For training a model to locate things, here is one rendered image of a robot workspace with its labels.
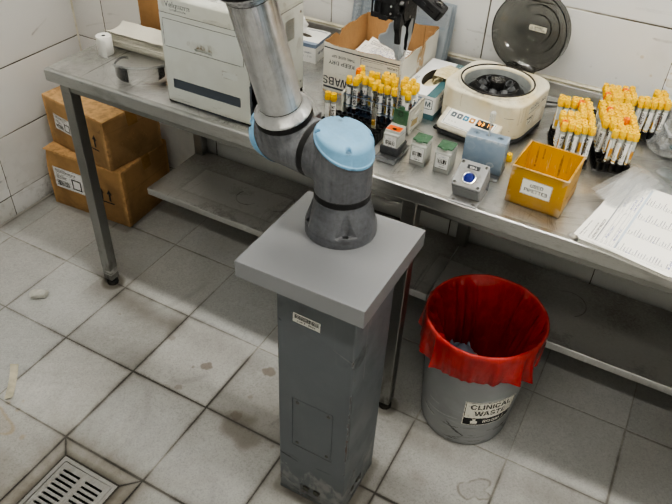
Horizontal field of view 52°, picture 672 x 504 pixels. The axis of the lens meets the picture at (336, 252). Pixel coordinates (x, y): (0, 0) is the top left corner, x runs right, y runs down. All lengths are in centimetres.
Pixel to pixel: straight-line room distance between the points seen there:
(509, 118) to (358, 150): 65
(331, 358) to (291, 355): 12
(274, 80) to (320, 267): 36
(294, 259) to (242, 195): 133
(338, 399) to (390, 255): 43
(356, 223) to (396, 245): 10
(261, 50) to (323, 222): 36
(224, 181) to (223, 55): 100
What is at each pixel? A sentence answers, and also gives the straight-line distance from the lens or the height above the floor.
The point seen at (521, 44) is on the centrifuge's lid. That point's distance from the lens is 211.
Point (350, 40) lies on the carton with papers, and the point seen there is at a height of 97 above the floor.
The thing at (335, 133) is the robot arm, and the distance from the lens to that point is 130.
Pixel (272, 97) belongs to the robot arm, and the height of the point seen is 120.
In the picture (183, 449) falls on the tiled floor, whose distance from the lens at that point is 220.
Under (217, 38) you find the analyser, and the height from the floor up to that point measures 110.
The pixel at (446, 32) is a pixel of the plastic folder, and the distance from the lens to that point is 217.
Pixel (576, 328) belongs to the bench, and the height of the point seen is 27.
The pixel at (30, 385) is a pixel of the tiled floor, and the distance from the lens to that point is 247.
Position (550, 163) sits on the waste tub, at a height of 93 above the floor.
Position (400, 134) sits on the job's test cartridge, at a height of 95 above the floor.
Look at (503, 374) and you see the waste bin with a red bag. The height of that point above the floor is 38.
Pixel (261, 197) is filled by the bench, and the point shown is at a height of 27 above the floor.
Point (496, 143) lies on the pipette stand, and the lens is 169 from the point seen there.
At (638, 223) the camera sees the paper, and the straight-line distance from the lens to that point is 168.
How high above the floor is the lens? 179
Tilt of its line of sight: 40 degrees down
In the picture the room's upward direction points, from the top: 3 degrees clockwise
